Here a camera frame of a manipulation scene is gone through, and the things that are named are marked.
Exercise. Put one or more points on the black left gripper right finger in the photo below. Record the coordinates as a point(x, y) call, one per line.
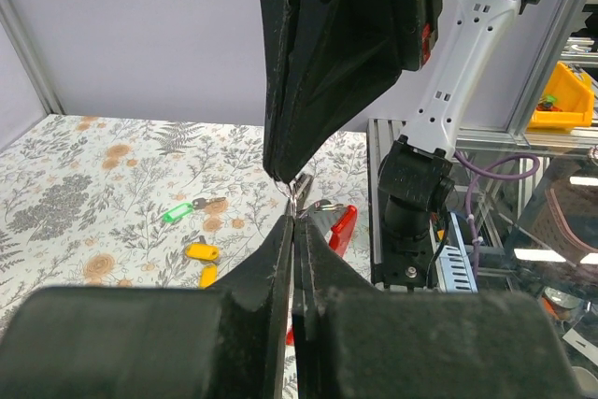
point(353, 340)

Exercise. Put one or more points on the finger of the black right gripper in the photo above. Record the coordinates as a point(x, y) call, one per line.
point(276, 20)

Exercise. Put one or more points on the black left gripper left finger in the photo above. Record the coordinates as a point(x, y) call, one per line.
point(224, 341)

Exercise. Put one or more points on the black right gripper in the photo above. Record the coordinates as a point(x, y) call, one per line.
point(345, 54)

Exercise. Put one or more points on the metal keyring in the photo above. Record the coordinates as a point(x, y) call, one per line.
point(294, 205)

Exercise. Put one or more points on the red keyring fob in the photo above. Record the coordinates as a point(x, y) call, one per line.
point(342, 231)

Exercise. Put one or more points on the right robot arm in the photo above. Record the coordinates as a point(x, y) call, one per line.
point(429, 137)

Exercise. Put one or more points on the yellow key tag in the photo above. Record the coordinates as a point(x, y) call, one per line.
point(208, 276)
point(203, 252)

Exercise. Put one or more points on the silver key under tags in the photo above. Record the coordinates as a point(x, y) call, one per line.
point(324, 210)

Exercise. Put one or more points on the green key tag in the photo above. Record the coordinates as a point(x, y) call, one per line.
point(178, 212)

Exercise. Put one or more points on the silver key black head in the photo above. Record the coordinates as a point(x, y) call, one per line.
point(201, 202)

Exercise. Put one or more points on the yellow storage bin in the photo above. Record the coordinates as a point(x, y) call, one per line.
point(567, 101)

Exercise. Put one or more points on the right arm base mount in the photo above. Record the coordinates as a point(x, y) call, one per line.
point(404, 257)

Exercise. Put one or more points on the aluminium front rail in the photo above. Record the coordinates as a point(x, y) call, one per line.
point(383, 154)

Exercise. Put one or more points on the slotted cable duct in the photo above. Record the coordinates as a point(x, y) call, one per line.
point(453, 267)

